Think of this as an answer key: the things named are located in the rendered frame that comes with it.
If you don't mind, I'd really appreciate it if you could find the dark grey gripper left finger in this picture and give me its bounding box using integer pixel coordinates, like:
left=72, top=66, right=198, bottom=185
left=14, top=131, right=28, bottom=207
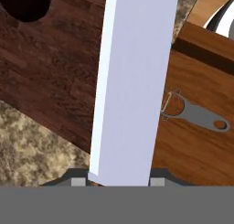
left=39, top=167, right=90, bottom=187

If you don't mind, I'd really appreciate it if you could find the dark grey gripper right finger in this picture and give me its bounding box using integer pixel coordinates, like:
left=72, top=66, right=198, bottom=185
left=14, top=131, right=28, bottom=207
left=148, top=167, right=195, bottom=187

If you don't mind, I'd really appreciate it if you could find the dark brown wooden cutting board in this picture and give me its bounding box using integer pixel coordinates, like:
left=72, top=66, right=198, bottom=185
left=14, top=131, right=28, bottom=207
left=0, top=0, right=109, bottom=155

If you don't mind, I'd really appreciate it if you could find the black avocado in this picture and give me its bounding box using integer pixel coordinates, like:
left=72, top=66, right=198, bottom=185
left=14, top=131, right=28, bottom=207
left=0, top=0, right=52, bottom=24

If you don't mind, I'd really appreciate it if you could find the grey peeler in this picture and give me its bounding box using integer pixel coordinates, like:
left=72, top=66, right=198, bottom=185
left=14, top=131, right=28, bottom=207
left=160, top=88, right=231, bottom=133

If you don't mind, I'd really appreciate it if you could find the white and black round object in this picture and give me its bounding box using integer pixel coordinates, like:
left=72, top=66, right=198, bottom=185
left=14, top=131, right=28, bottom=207
left=203, top=2, right=234, bottom=39

